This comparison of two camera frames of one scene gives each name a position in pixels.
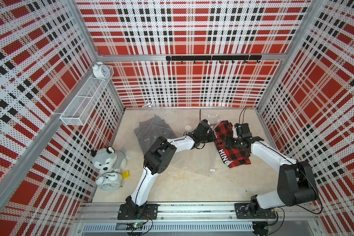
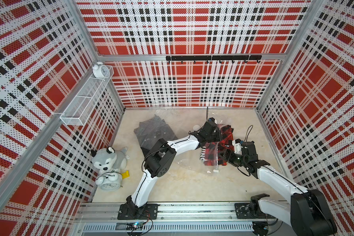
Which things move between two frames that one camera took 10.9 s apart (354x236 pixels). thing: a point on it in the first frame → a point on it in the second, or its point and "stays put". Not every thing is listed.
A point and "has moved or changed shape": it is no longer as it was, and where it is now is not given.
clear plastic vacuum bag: x=188 y=132 has moved or changed shape
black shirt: x=150 y=130 stays put
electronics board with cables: x=138 y=225 stays put
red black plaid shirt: x=232 y=157 has moved or changed shape
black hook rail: x=220 y=58 stays put
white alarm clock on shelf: x=100 y=71 stays put
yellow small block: x=126 y=174 stays put
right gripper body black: x=234 y=142 → x=237 y=160
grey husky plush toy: x=107 y=160 stays put
